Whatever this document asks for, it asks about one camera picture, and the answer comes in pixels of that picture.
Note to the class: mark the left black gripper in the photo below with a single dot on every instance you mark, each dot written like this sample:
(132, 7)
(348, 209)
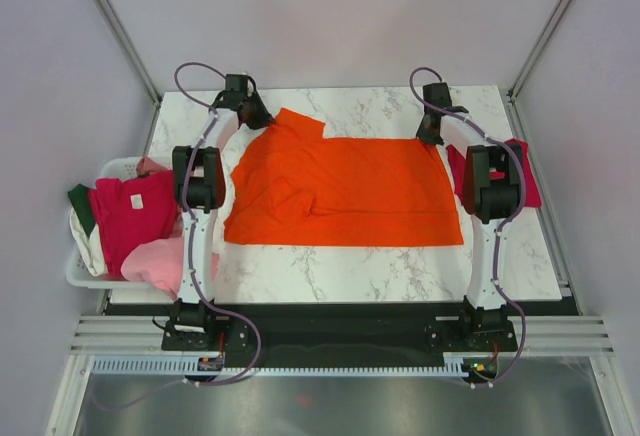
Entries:
(265, 120)

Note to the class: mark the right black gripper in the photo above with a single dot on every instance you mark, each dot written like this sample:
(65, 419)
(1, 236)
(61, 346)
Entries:
(423, 136)

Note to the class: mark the orange t shirt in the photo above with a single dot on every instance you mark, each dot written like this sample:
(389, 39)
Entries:
(295, 187)

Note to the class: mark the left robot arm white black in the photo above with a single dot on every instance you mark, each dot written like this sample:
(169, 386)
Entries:
(195, 323)

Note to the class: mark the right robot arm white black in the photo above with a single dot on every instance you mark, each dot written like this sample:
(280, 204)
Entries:
(493, 194)

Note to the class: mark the folded crimson t shirt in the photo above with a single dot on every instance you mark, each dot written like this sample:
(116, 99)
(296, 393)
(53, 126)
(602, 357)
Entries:
(457, 165)

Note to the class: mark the dusty pink t shirt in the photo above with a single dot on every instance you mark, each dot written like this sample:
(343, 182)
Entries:
(146, 167)

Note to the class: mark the magenta t shirt in basket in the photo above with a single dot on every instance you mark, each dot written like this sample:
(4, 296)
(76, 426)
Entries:
(131, 213)

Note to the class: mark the light pink t shirt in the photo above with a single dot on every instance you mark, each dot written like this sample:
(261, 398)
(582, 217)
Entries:
(158, 264)

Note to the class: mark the dark green t shirt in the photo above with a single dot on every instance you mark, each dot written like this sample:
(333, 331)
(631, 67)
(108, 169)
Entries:
(80, 202)

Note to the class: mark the white t shirt in basket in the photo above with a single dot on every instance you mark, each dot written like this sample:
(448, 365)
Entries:
(90, 247)

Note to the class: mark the white laundry basket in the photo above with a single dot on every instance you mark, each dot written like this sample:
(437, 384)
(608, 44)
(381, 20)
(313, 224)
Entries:
(77, 273)

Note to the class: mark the left aluminium frame post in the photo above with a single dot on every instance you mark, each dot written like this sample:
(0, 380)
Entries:
(127, 46)

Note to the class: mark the aluminium frame post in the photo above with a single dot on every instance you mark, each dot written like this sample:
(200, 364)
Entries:
(548, 31)
(127, 46)

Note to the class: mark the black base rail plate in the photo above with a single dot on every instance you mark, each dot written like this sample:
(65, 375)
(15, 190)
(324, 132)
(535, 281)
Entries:
(350, 332)

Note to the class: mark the right aluminium frame post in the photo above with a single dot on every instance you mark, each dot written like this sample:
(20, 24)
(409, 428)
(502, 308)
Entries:
(548, 31)

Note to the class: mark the white slotted cable duct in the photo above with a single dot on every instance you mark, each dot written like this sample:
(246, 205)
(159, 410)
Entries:
(194, 364)

